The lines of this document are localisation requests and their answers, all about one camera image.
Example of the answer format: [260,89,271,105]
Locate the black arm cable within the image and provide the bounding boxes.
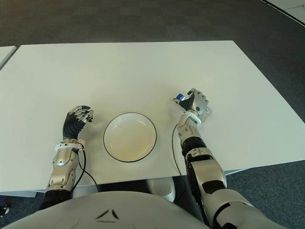
[71,147,100,193]
[172,123,189,189]

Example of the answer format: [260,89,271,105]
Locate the white plate black rim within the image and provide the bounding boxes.
[103,112,158,163]

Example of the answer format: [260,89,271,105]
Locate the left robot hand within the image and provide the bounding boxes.
[62,104,95,141]

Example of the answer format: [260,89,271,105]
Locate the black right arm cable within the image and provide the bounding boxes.
[172,123,189,189]

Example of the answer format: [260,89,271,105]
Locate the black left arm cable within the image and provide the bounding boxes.
[71,147,100,193]

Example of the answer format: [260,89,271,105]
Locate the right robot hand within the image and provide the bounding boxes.
[173,87,210,118]

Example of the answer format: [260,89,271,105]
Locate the grey robot torso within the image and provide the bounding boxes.
[2,190,210,229]

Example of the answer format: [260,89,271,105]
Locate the black support column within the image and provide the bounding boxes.
[173,176,205,226]

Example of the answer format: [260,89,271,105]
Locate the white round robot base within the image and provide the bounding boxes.
[145,177,176,203]

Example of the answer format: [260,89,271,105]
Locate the white side table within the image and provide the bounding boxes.
[0,45,17,70]

